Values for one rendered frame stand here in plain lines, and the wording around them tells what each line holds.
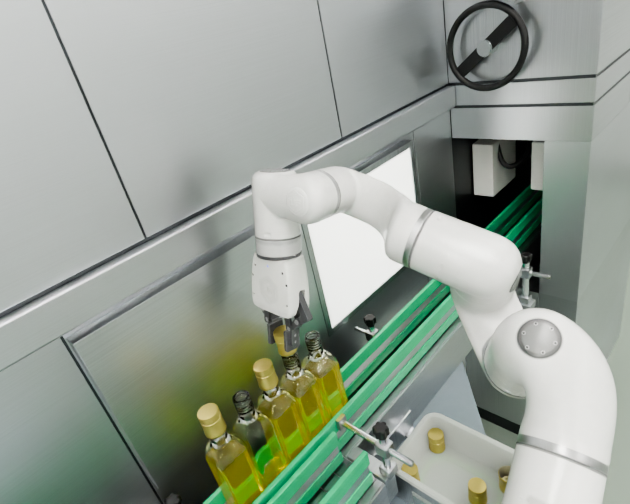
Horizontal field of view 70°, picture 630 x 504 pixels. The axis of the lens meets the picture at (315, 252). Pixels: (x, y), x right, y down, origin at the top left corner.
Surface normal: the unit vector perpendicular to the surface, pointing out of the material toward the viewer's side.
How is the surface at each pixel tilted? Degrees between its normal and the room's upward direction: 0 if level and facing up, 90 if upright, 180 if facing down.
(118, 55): 90
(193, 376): 90
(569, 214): 90
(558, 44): 90
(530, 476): 41
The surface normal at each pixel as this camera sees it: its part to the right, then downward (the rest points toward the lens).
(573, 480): -0.13, -0.37
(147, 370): 0.72, 0.20
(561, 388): -0.48, -0.02
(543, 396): -0.74, 0.07
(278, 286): -0.63, 0.23
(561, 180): -0.67, 0.47
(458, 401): -0.20, -0.86
